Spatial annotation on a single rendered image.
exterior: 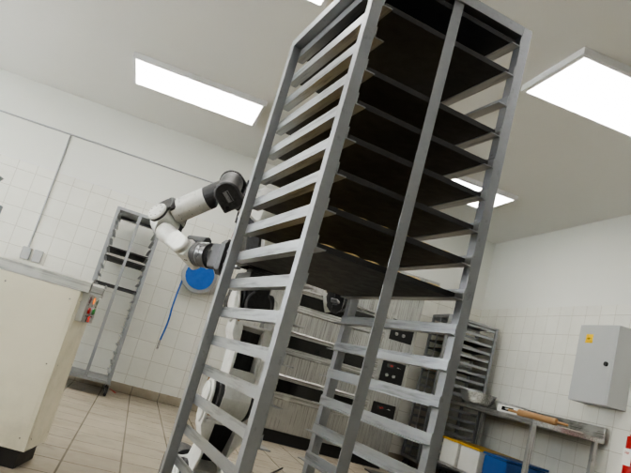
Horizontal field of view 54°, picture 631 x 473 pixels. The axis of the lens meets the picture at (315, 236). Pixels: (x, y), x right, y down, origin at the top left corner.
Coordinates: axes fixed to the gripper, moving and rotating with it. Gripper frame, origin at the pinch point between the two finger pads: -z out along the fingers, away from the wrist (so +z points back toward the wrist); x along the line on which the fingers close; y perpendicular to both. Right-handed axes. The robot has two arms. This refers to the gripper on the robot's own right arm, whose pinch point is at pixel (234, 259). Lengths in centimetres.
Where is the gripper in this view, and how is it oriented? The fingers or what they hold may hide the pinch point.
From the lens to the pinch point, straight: 207.0
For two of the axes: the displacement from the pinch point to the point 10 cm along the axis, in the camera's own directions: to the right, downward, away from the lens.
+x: 2.7, -9.4, 2.0
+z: -7.9, -0.9, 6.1
